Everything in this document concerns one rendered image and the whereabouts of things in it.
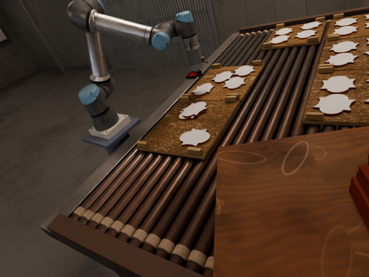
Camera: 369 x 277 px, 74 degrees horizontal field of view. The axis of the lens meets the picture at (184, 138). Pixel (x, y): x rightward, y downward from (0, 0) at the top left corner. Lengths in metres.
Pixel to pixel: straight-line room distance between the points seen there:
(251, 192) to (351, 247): 0.22
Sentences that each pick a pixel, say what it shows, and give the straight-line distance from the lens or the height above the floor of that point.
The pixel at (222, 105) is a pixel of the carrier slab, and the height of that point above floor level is 0.94.
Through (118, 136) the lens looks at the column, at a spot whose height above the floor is 0.87.
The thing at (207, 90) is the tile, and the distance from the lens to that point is 1.36.
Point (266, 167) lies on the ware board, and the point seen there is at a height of 1.04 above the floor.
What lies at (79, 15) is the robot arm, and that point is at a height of 1.47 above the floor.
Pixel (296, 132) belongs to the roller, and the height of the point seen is 0.92.
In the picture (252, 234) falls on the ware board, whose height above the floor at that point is 1.04.
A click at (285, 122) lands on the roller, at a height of 0.92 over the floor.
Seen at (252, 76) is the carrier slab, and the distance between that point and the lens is 1.43.
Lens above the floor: 1.51
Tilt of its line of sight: 34 degrees down
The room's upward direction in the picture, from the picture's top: 20 degrees counter-clockwise
